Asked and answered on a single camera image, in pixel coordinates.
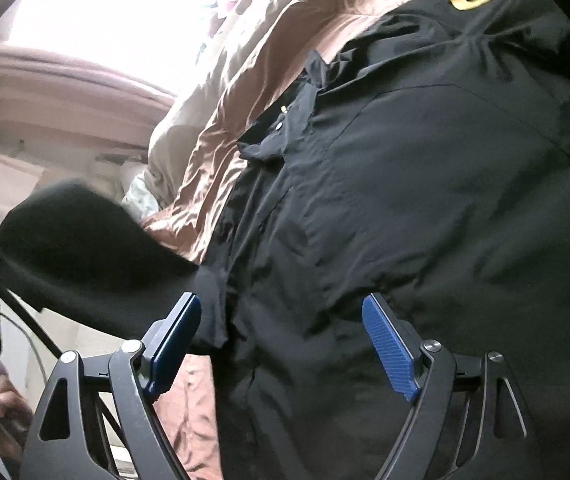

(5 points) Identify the pale green pillow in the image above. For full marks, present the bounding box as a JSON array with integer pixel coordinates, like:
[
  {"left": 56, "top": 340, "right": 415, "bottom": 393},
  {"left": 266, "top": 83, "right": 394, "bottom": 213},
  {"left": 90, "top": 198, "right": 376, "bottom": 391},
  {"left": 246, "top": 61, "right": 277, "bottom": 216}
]
[{"left": 121, "top": 171, "right": 160, "bottom": 222}]

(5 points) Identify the beige duvet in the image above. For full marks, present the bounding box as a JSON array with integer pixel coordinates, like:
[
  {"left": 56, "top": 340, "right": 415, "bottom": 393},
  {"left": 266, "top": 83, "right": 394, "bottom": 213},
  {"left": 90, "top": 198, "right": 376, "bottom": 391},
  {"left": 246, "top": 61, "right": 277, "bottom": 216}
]
[{"left": 144, "top": 0, "right": 294, "bottom": 208}]

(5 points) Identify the brown bed sheet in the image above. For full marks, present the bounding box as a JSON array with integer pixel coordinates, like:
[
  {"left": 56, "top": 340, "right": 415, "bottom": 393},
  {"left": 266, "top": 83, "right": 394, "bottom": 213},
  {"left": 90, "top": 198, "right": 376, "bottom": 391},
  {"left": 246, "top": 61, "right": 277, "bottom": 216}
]
[{"left": 147, "top": 0, "right": 412, "bottom": 479}]

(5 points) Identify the left pink curtain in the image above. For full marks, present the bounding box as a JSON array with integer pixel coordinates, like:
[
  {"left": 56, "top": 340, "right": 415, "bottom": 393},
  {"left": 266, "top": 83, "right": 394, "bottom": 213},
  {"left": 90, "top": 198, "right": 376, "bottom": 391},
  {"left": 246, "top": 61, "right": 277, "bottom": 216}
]
[{"left": 0, "top": 42, "right": 174, "bottom": 151}]

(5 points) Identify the black long-sleeve shirt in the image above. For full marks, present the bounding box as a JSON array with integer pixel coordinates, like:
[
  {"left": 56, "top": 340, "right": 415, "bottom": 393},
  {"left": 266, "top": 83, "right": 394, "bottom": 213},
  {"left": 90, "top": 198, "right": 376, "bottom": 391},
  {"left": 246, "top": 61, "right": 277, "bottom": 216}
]
[{"left": 0, "top": 0, "right": 570, "bottom": 479}]

